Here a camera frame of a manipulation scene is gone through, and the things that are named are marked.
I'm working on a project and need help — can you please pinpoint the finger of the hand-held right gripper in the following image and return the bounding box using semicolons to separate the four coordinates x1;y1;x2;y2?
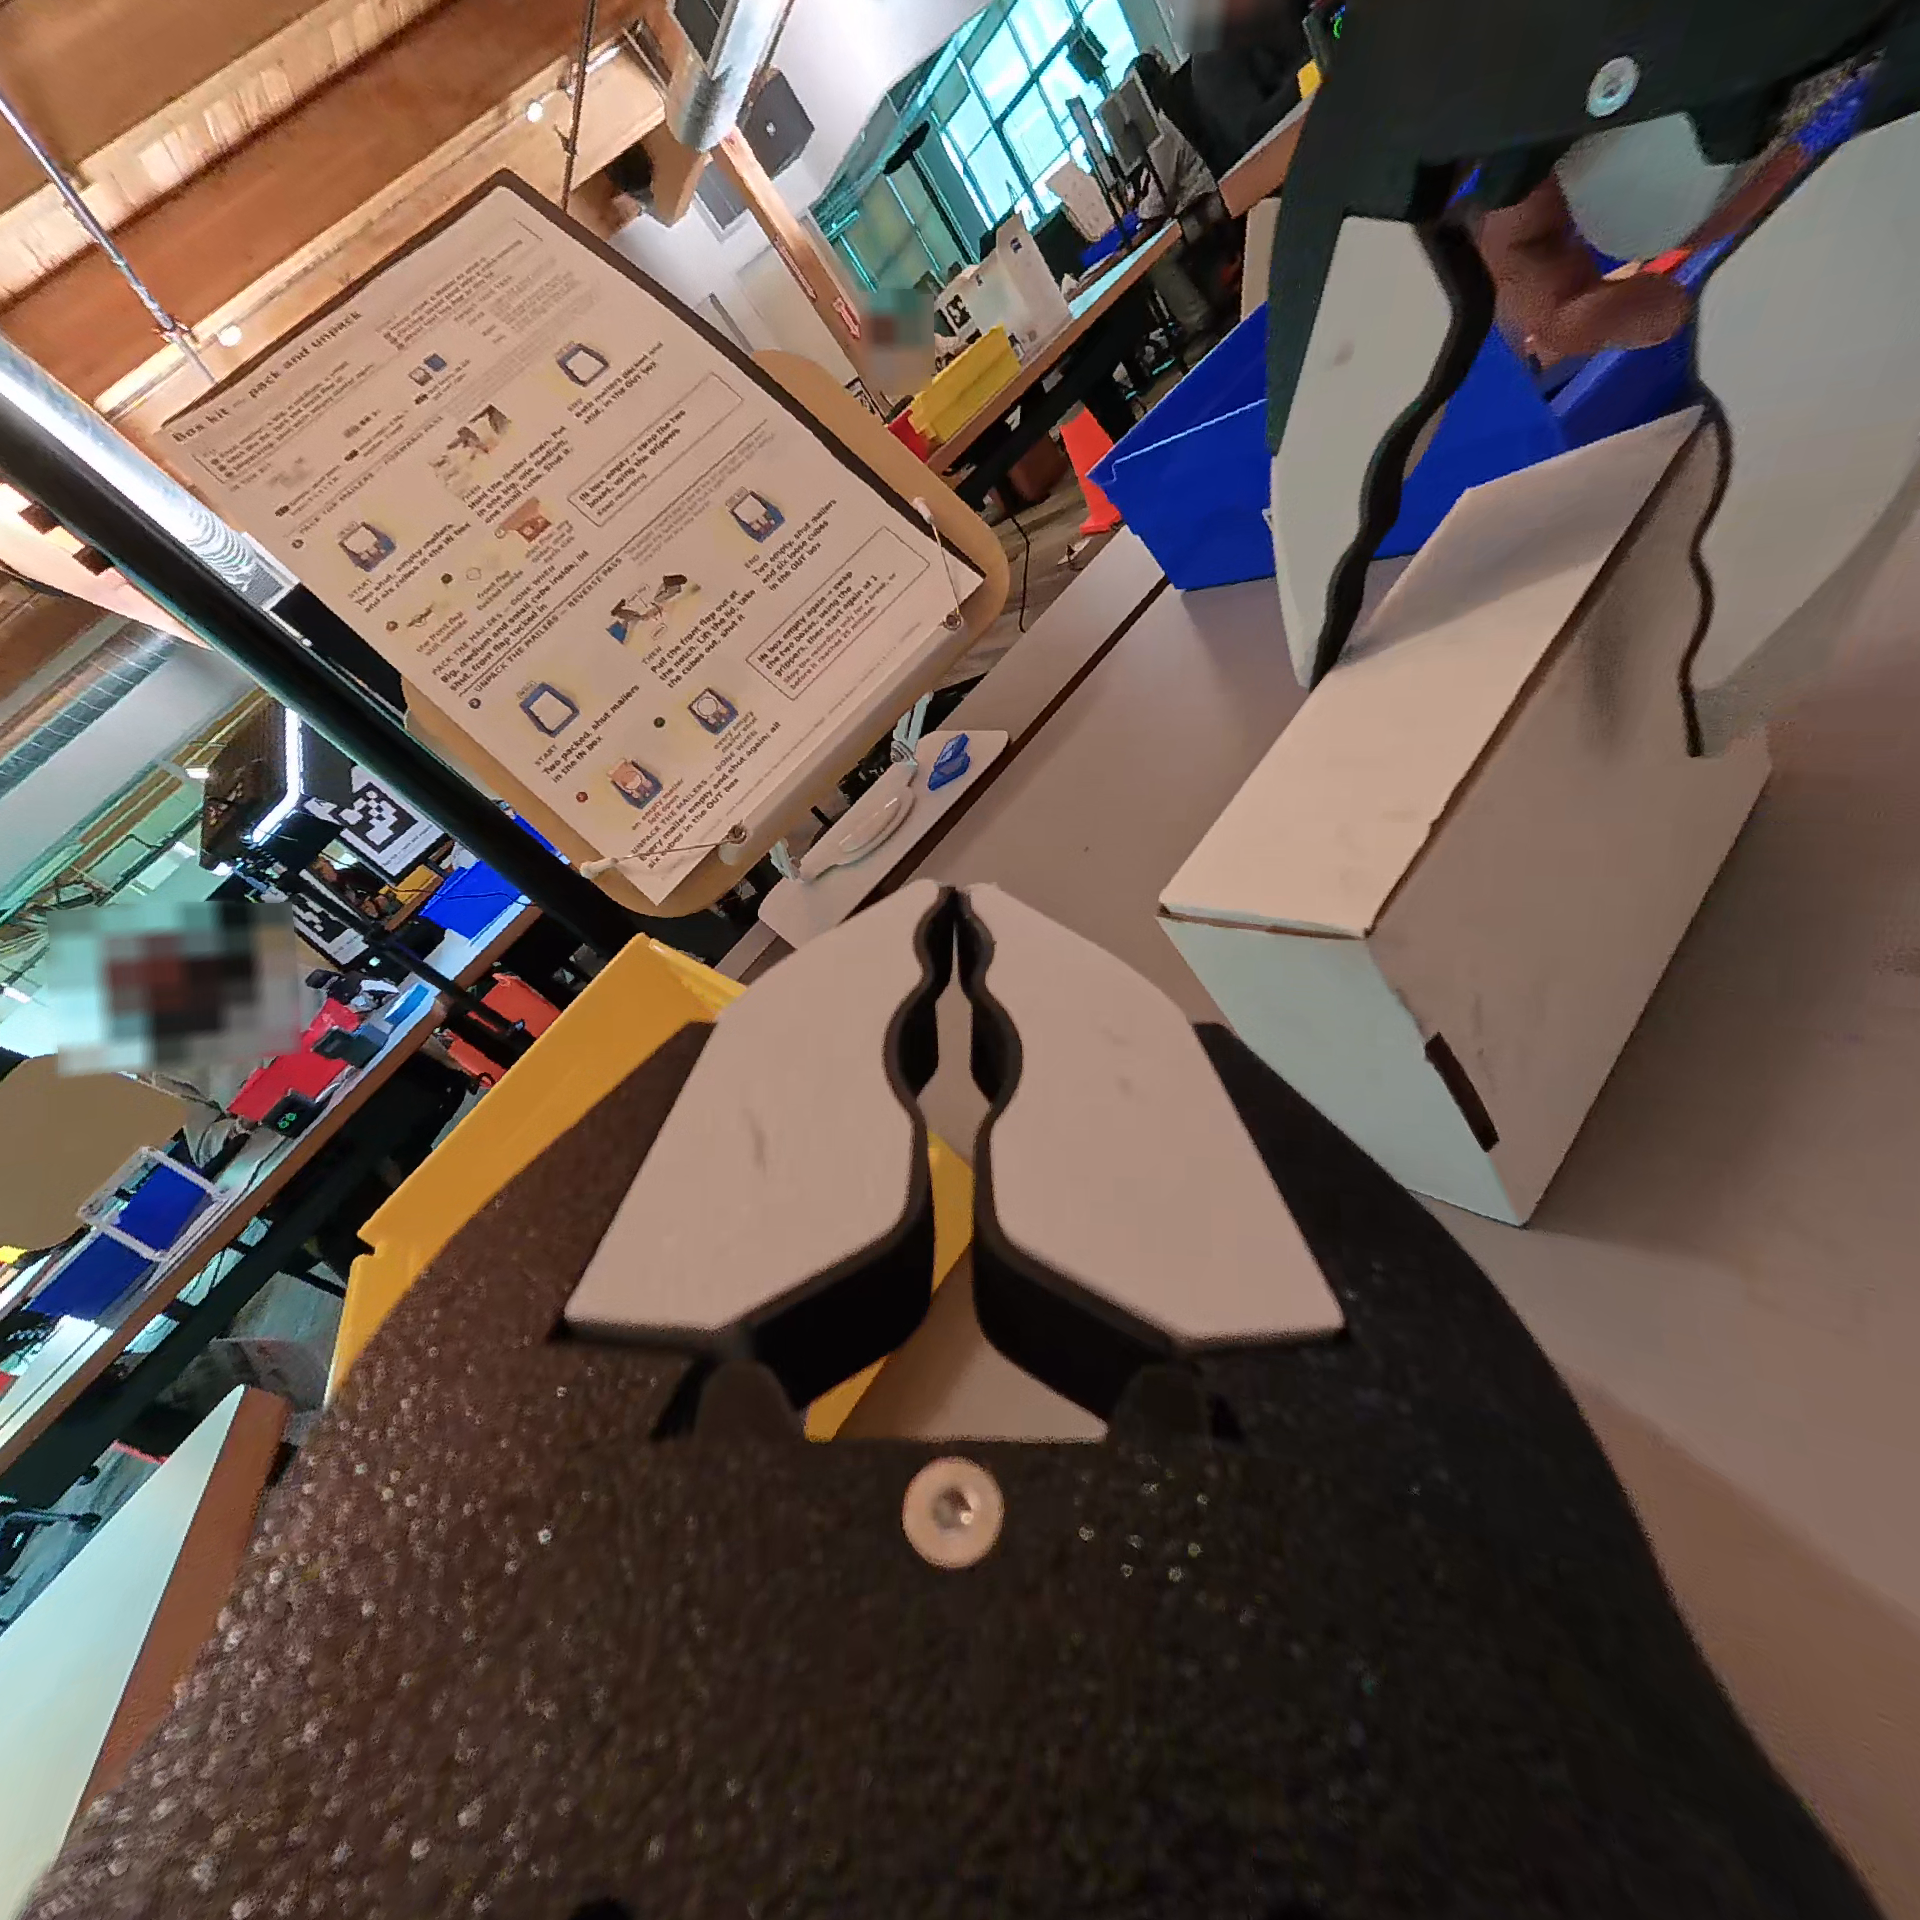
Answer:
1678;108;1920;759
1267;215;1502;692

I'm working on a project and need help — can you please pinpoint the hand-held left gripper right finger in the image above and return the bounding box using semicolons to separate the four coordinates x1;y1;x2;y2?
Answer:
961;883;1347;1427

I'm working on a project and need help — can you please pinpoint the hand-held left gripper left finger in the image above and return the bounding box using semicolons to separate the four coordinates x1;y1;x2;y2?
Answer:
563;883;963;1424

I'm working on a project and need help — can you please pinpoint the yellow plastic bin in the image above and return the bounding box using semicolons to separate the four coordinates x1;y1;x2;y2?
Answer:
328;932;976;1442

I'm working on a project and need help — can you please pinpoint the white cardboard box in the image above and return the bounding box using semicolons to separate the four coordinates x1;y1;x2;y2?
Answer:
1158;404;1772;1231

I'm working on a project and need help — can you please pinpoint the red box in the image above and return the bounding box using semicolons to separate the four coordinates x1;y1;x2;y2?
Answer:
225;1001;429;1127

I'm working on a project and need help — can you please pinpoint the person's right hand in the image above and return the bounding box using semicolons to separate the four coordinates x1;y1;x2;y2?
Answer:
1477;183;1700;361

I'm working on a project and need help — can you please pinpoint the blue plastic bin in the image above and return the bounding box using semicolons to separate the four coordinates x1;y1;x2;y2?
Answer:
1088;300;1696;595

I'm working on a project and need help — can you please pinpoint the orange traffic cone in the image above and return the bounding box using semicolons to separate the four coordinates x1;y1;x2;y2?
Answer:
1056;407;1126;538

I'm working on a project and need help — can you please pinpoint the white stand base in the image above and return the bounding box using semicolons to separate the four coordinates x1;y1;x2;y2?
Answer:
757;729;1010;944

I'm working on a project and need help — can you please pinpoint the small yellow bin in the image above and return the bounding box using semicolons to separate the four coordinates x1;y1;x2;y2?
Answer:
907;330;1019;441

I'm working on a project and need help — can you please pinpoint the wooden sign board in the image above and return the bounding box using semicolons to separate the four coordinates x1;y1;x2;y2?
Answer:
158;168;1010;921

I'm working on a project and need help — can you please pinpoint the black and white marker tag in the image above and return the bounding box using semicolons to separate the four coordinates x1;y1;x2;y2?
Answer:
307;762;441;875

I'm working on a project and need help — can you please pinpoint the small blue bin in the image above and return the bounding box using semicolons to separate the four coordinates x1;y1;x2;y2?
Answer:
29;1162;219;1322

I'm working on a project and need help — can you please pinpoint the brown round board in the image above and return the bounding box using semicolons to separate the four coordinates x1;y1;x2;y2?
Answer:
0;1053;202;1255

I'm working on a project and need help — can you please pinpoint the black pole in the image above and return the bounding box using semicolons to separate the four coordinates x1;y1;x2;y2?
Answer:
0;399;753;977

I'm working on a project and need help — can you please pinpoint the printed instruction sheet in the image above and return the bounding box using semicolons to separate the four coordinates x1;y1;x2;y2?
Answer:
158;181;963;905

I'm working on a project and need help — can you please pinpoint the white table with brown edge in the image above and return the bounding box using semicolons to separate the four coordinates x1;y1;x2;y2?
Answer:
0;1388;294;1834

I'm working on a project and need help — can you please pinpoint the silver pipe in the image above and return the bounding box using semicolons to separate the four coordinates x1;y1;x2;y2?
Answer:
0;337;294;609

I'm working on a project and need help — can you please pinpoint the silver ventilation duct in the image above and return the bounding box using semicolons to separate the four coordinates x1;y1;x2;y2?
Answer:
680;0;801;155

